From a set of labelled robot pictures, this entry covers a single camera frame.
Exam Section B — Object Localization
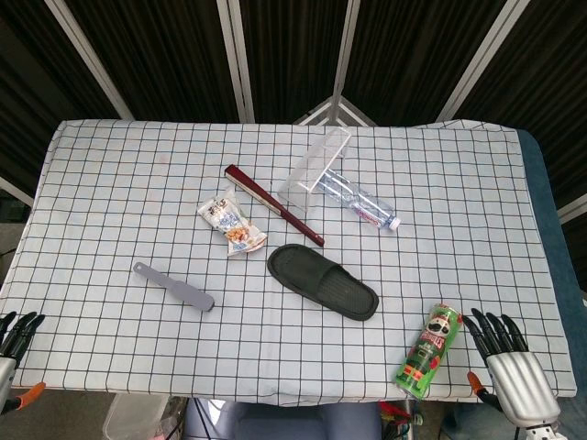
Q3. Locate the colourful wire bundle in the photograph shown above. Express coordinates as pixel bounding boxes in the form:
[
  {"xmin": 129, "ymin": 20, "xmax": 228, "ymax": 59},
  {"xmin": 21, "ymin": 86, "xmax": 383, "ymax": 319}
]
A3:
[{"xmin": 378, "ymin": 398, "xmax": 426, "ymax": 440}]

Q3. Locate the clear plastic storage bin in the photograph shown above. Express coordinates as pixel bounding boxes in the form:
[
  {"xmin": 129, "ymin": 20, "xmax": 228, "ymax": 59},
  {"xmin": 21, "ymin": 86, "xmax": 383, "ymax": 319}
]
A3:
[{"xmin": 103, "ymin": 393, "xmax": 171, "ymax": 440}]

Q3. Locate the green Pringles can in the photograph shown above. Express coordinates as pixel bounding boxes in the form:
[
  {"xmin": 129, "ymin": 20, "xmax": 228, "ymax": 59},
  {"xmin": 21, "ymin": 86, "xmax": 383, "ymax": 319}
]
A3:
[{"xmin": 394, "ymin": 302, "xmax": 465, "ymax": 403}]

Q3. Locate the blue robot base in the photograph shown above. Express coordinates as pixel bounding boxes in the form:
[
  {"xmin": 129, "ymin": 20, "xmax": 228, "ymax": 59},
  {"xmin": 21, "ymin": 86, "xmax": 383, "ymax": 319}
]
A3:
[{"xmin": 183, "ymin": 397, "xmax": 382, "ymax": 440}]

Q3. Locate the white checked tablecloth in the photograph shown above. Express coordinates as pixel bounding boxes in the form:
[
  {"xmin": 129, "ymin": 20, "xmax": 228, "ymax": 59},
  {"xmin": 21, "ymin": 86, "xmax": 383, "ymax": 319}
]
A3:
[{"xmin": 0, "ymin": 117, "xmax": 578, "ymax": 407}]

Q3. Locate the black white-framed folding screen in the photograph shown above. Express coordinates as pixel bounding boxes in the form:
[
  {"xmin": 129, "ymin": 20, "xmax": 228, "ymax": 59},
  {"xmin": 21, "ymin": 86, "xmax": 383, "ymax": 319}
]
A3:
[{"xmin": 0, "ymin": 0, "xmax": 587, "ymax": 226}]

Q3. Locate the clear plastic box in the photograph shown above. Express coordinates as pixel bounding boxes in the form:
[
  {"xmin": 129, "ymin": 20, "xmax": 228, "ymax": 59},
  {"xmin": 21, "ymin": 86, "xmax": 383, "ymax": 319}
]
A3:
[{"xmin": 277, "ymin": 127, "xmax": 353, "ymax": 212}]

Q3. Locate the clear plastic water bottle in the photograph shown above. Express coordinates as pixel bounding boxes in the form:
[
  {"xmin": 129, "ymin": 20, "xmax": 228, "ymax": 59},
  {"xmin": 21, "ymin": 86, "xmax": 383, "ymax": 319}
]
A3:
[{"xmin": 319, "ymin": 168, "xmax": 403, "ymax": 232}]

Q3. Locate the black slipper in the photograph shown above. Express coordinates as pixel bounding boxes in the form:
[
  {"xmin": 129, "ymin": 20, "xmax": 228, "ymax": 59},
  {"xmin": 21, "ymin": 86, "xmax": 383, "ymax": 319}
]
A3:
[{"xmin": 266, "ymin": 243, "xmax": 381, "ymax": 322}]

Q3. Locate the silver snack packet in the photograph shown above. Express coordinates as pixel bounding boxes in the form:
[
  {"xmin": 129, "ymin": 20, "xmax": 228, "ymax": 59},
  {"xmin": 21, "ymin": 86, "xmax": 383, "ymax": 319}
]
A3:
[{"xmin": 196, "ymin": 186, "xmax": 269, "ymax": 259}]

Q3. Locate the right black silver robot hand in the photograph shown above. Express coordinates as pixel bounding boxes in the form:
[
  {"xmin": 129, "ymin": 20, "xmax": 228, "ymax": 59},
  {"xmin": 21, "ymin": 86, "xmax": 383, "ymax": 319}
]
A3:
[{"xmin": 461, "ymin": 307, "xmax": 561, "ymax": 430}]

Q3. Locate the white triangular screen foot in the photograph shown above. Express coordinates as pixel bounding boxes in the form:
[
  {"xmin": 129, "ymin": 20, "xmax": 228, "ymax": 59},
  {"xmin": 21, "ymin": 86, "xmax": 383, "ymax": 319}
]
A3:
[{"xmin": 295, "ymin": 95, "xmax": 378, "ymax": 127}]

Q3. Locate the dark red folded fan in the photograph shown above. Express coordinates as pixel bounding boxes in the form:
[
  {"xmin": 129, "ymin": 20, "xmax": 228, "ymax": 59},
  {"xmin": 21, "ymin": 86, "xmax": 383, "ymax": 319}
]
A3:
[{"xmin": 224, "ymin": 164, "xmax": 327, "ymax": 248}]

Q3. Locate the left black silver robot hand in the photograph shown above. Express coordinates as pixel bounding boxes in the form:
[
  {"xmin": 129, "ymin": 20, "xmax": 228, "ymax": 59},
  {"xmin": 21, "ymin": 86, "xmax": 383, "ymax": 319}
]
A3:
[{"xmin": 0, "ymin": 311, "xmax": 47, "ymax": 412}]

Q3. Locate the blue table pad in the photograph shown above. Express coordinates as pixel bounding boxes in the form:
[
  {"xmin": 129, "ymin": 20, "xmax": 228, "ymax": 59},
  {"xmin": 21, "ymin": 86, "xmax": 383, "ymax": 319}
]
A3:
[{"xmin": 517, "ymin": 127, "xmax": 587, "ymax": 440}]

